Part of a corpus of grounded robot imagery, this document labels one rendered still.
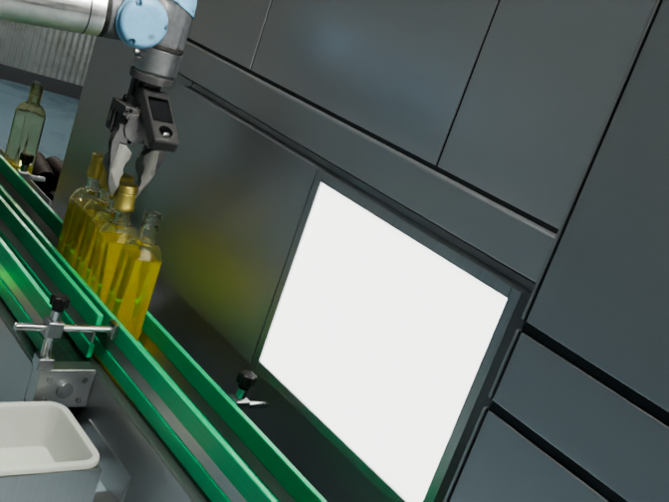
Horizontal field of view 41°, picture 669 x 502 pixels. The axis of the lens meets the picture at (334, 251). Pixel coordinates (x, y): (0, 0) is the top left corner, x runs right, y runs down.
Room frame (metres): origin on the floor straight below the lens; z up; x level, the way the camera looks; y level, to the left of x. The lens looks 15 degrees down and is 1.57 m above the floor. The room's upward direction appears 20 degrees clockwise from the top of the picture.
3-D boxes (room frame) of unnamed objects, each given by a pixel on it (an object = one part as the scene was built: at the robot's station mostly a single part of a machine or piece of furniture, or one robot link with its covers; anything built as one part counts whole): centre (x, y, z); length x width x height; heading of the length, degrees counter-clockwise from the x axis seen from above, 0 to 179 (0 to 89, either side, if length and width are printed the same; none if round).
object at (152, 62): (1.48, 0.38, 1.37); 0.08 x 0.08 x 0.05
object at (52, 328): (1.30, 0.36, 0.95); 0.17 x 0.03 x 0.12; 133
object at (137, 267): (1.43, 0.30, 0.99); 0.06 x 0.06 x 0.21; 42
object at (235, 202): (1.38, 0.07, 1.15); 0.90 x 0.03 x 0.34; 43
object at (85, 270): (1.52, 0.39, 0.99); 0.06 x 0.06 x 0.21; 42
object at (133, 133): (1.49, 0.39, 1.29); 0.09 x 0.08 x 0.12; 40
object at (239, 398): (1.26, 0.04, 0.94); 0.07 x 0.04 x 0.13; 133
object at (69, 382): (1.32, 0.34, 0.85); 0.09 x 0.04 x 0.07; 133
